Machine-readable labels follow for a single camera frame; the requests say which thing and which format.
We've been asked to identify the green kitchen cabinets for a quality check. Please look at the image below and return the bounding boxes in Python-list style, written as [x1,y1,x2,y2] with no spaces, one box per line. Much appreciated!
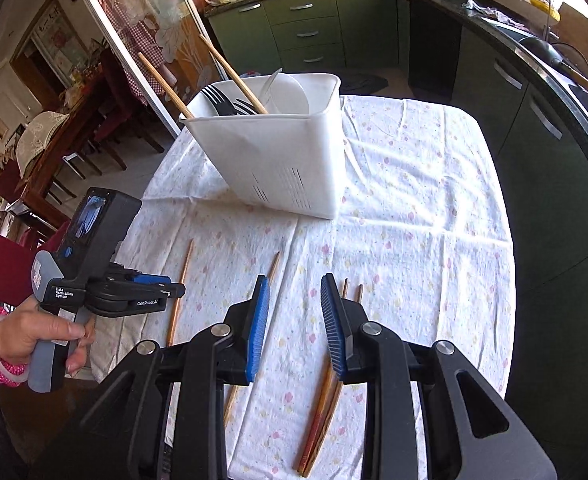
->
[206,0,588,472]

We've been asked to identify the chopstick in basket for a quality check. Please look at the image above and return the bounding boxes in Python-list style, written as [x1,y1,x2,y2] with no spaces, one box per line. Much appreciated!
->
[138,52,194,119]
[199,35,268,115]

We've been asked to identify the dark wooden dining table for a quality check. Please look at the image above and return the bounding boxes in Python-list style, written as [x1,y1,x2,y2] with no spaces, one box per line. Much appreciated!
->
[0,49,166,231]

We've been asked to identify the dark wooden chopstick pair left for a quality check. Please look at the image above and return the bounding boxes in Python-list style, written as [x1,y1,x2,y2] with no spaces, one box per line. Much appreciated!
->
[296,277,351,476]

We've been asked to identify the chopstick in basket left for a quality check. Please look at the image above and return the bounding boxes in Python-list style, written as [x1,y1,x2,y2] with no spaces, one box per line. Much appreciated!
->
[138,52,194,119]

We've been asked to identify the floral white tablecloth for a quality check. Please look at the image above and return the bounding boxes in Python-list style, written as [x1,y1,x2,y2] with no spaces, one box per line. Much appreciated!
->
[90,96,516,479]

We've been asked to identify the black fork left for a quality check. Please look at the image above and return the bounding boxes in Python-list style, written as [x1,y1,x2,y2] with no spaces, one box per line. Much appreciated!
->
[202,84,236,116]

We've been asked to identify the wooden chopstick centre left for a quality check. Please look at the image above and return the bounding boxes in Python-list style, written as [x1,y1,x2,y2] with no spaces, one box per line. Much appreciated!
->
[223,252,281,426]

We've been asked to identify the dark wooden chopstick pair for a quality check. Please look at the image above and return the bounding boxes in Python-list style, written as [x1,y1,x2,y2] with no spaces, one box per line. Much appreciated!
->
[301,283,365,479]
[296,277,351,476]

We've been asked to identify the black fork right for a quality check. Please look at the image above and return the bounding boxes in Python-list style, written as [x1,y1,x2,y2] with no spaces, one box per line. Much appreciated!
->
[232,99,258,115]

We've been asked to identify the glass sliding door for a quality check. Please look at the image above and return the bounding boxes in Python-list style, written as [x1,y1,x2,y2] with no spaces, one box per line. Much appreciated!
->
[82,0,222,136]

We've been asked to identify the person's left hand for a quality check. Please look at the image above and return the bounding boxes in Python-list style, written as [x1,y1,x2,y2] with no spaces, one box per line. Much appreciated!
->
[0,296,96,376]

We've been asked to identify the white plastic spoon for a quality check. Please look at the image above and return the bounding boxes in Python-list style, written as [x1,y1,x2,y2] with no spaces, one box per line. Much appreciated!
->
[258,68,309,115]

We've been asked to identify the sink faucet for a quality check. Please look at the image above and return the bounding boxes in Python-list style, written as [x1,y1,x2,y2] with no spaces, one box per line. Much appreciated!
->
[527,0,560,41]

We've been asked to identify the white plastic utensil basket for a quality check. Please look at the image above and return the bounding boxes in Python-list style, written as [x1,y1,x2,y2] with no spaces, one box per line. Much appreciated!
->
[183,73,346,219]

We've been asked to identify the dark wooden chopstick pair right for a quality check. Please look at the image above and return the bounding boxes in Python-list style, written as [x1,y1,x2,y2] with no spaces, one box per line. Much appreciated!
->
[301,283,365,479]

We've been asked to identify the chopstick in basket right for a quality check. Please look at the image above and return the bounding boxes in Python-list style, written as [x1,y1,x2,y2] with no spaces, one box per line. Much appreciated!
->
[199,35,268,115]

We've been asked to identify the wooden chopstick far left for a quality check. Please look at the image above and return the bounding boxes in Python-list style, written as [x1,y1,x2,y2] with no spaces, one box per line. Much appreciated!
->
[166,238,195,348]

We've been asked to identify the black fork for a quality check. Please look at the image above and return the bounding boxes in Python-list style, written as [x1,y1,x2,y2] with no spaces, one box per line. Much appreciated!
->
[202,84,236,116]
[232,99,258,115]

